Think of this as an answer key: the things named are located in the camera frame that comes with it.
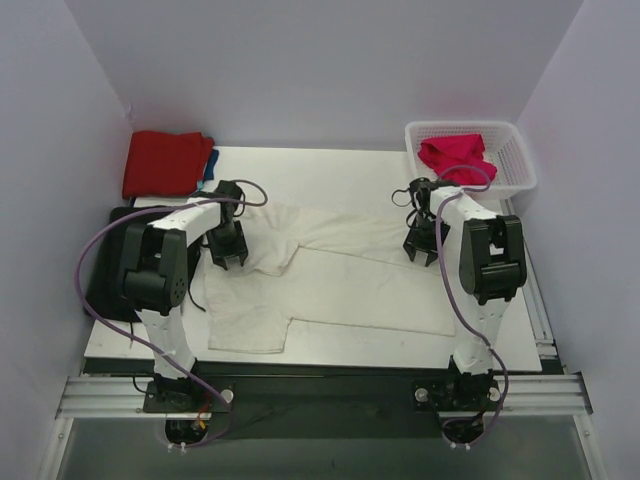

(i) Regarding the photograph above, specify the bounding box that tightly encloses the cream white t shirt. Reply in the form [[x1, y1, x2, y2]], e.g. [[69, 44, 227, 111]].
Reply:
[[203, 203, 455, 354]]

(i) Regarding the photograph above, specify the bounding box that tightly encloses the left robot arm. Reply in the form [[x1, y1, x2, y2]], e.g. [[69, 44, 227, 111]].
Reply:
[[118, 180, 249, 412]]

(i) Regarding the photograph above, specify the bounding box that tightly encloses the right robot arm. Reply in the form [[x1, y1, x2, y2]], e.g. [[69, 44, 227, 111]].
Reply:
[[403, 177, 527, 408]]

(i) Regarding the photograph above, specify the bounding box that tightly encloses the folded blue t shirt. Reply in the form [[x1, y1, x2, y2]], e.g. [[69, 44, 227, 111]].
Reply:
[[196, 149, 220, 191]]

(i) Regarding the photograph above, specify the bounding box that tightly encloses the pink crumpled t shirt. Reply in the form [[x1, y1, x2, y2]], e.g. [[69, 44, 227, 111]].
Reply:
[[418, 134, 497, 185]]

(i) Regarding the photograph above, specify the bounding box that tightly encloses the folded red t shirt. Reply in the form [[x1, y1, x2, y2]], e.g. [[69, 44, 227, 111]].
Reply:
[[121, 130, 215, 199]]

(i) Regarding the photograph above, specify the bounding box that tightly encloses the white plastic basket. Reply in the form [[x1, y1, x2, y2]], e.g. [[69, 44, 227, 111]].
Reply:
[[405, 120, 537, 201]]

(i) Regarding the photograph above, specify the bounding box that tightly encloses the black t shirt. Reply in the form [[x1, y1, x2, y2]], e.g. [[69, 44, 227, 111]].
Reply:
[[85, 207, 166, 323]]

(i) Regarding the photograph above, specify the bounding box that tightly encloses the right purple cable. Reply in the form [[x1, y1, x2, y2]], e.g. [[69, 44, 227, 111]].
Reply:
[[432, 166, 510, 449]]

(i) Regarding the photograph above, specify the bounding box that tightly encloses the purple cable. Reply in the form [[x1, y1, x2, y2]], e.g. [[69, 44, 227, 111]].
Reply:
[[73, 179, 270, 449], [432, 166, 510, 449]]

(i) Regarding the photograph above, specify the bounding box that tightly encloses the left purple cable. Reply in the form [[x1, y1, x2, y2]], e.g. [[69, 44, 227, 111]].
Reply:
[[73, 179, 270, 449]]

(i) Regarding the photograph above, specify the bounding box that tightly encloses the aluminium mounting rail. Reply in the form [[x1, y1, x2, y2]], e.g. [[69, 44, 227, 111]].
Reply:
[[56, 375, 593, 419]]

